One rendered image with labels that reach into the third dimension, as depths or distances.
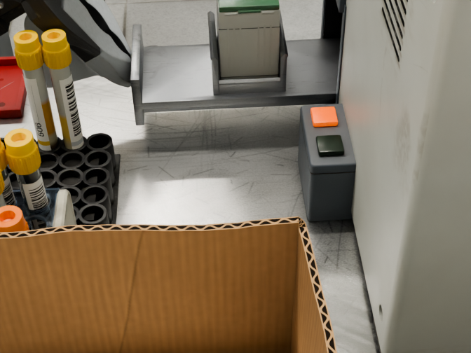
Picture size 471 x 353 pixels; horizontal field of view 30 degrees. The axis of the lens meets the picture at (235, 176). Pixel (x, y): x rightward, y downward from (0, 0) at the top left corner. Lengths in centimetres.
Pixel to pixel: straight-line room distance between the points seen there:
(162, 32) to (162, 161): 169
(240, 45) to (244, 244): 24
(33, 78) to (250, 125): 17
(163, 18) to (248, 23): 177
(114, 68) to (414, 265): 26
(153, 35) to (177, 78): 167
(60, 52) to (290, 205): 18
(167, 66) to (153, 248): 28
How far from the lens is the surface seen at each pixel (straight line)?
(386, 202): 46
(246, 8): 57
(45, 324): 42
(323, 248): 56
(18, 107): 67
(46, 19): 56
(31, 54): 55
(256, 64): 60
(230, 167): 61
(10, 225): 43
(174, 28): 231
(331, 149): 55
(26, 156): 47
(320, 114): 57
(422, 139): 38
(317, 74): 63
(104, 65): 60
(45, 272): 39
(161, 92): 61
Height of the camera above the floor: 129
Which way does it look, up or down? 44 degrees down
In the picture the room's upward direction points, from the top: 1 degrees counter-clockwise
